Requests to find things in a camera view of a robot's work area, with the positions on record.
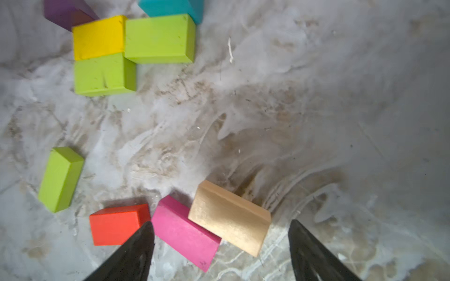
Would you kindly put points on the tan wooden block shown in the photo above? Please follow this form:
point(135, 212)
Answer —
point(232, 218)

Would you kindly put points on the teal triangular block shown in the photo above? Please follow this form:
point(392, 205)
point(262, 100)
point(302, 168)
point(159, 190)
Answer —
point(155, 8)

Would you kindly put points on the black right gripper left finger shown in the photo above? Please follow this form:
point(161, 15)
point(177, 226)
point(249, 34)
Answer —
point(131, 261)

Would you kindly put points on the magenta block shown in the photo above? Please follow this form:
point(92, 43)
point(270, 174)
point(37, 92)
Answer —
point(171, 224)

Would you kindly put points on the yellow block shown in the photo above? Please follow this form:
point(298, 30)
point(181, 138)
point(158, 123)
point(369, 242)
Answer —
point(99, 38)

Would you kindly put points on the lime green block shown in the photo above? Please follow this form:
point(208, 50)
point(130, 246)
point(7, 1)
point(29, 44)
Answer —
point(160, 40)
point(60, 178)
point(104, 76)

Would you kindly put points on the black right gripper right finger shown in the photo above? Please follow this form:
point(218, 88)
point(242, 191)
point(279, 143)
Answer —
point(311, 260)

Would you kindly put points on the red block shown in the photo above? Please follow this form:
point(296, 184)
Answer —
point(114, 226)

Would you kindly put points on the purple triangular block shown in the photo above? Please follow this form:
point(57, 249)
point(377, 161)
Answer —
point(68, 13)

